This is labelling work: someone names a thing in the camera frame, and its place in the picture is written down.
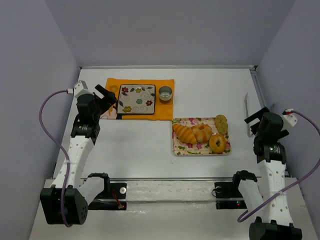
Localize metal tongs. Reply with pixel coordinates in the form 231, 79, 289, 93
244, 93, 253, 138

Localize green speckled bread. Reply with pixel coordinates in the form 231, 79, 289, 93
214, 114, 228, 135

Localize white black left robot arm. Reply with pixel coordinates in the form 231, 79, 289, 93
40, 80, 117, 228

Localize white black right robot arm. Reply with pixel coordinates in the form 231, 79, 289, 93
232, 107, 303, 240

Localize twisted golden bread roll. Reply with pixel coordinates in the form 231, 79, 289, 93
191, 124, 213, 143

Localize square floral ceramic plate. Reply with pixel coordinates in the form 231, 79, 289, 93
117, 84, 156, 115

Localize orange cloth placemat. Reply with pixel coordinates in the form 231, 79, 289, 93
102, 78, 175, 121

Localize small metal cup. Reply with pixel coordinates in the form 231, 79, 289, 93
158, 86, 173, 104

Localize golden bagel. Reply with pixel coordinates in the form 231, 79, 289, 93
208, 133, 227, 153

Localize striped croissant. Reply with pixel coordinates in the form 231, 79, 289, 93
172, 123, 197, 145

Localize floral serving tray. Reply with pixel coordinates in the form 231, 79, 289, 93
172, 117, 231, 156

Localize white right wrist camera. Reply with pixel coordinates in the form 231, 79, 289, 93
281, 108, 298, 131

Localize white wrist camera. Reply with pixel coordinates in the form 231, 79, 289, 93
73, 80, 90, 98
281, 108, 298, 131

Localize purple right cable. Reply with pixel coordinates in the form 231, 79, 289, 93
236, 110, 320, 223

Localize purple cable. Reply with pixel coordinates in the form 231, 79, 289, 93
39, 88, 76, 228
236, 110, 320, 223

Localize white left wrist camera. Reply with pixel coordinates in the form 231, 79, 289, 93
73, 80, 90, 98

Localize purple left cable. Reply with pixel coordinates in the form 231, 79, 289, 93
39, 88, 76, 228

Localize aluminium front rail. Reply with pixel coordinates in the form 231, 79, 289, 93
81, 176, 262, 182

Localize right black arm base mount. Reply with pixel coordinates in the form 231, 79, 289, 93
211, 181, 247, 210

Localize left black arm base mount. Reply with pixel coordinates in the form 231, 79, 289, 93
88, 182, 127, 211

